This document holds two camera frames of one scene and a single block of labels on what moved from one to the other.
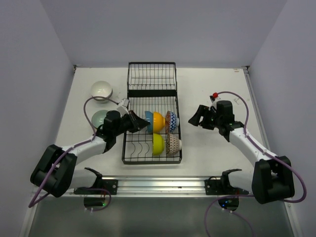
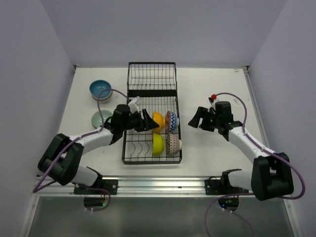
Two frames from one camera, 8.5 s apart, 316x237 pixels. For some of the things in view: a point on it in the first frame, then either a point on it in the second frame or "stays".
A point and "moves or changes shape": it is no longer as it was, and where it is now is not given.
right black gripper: (204, 110) stays
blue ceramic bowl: (149, 117) moves or changes shape
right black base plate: (216, 186) stays
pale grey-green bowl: (98, 118) stays
